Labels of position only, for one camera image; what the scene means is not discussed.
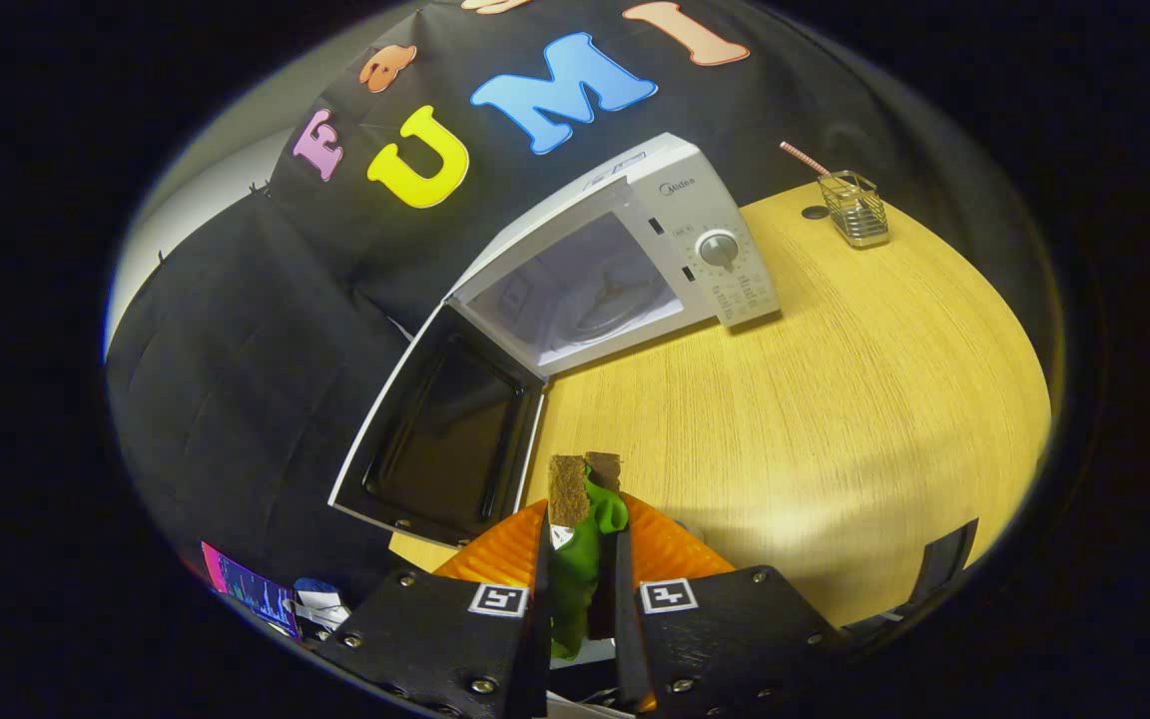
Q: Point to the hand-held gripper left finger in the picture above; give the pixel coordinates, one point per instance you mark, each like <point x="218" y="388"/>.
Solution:
<point x="541" y="619"/>

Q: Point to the toy sandwich with lettuce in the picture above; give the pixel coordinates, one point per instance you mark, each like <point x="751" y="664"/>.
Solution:
<point x="580" y="559"/>

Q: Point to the white microwave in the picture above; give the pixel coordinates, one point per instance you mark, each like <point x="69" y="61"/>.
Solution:
<point x="735" y="290"/>

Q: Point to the pink striped straw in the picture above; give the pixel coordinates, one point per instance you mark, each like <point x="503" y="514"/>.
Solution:
<point x="803" y="158"/>

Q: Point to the small black disc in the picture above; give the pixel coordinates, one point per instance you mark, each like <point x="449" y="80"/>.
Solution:
<point x="815" y="212"/>

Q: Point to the white and blue object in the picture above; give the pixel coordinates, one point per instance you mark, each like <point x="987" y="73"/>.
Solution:
<point x="320" y="604"/>

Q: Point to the black panel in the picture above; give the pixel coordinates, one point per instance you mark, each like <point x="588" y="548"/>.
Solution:
<point x="946" y="564"/>

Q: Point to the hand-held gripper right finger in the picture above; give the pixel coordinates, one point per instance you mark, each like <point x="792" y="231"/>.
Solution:
<point x="625" y="619"/>

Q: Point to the display screen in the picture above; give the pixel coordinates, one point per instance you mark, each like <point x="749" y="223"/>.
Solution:
<point x="251" y="591"/>

